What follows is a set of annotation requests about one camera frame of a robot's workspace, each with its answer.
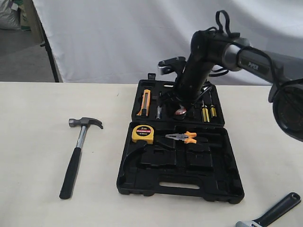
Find adjustable wrench black handle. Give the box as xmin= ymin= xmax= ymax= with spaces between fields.
xmin=235 ymin=192 xmax=301 ymax=227

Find small yellow black screwdriver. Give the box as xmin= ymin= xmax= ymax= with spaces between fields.
xmin=209 ymin=92 xmax=217 ymax=118

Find orange handled pliers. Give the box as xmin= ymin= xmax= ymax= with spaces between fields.
xmin=164 ymin=131 xmax=208 ymax=144

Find white backdrop cloth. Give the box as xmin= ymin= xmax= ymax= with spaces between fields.
xmin=34 ymin=0 xmax=303 ymax=84

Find black plastic tool case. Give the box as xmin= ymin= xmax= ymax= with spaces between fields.
xmin=116 ymin=73 xmax=244 ymax=204

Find black electrical tape roll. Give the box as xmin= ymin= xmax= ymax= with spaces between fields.
xmin=174 ymin=105 xmax=187 ymax=116

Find clear voltage tester screwdriver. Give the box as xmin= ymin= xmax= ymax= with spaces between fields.
xmin=156 ymin=106 xmax=162 ymax=120

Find large yellow black screwdriver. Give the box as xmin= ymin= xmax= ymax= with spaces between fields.
xmin=201 ymin=99 xmax=210 ymax=122

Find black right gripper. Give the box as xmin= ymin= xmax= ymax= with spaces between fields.
xmin=159 ymin=56 xmax=213 ymax=112

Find black backdrop stand pole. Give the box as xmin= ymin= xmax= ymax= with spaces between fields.
xmin=33 ymin=1 xmax=60 ymax=83

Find yellow tape measure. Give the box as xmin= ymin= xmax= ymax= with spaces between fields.
xmin=131 ymin=125 xmax=154 ymax=144

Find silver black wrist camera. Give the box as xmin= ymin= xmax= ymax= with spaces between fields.
xmin=158 ymin=56 xmax=186 ymax=75

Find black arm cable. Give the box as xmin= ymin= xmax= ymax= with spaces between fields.
xmin=189 ymin=9 xmax=303 ymax=105

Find orange utility knife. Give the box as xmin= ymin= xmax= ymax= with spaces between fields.
xmin=136 ymin=89 xmax=151 ymax=117

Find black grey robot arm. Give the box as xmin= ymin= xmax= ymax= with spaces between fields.
xmin=159 ymin=29 xmax=303 ymax=141

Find claw hammer black grip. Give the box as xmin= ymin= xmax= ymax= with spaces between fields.
xmin=59 ymin=117 xmax=103 ymax=200

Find white sack in background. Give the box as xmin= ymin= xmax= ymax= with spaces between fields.
xmin=0 ymin=0 xmax=20 ymax=30

